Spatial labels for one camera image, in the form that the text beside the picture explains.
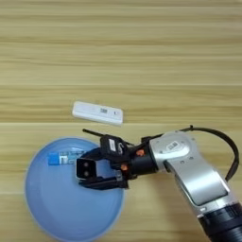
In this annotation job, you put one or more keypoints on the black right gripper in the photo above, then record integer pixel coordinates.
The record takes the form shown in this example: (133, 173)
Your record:
(140, 164)

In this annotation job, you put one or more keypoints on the small black and white cube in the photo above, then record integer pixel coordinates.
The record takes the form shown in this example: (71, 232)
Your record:
(86, 169)

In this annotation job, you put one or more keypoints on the blue glue stick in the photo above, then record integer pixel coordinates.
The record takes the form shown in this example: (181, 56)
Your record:
(64, 158)

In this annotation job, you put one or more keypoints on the white rectangular plastic device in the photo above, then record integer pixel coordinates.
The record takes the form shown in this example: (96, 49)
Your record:
(96, 112)

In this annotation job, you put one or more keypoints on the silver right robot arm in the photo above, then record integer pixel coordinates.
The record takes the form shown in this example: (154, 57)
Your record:
(192, 170)

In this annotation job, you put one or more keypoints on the black box with white label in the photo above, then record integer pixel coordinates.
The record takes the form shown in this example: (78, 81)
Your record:
(114, 146)

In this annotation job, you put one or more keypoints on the round blue plate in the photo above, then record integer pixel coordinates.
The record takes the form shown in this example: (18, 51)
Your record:
(63, 204)

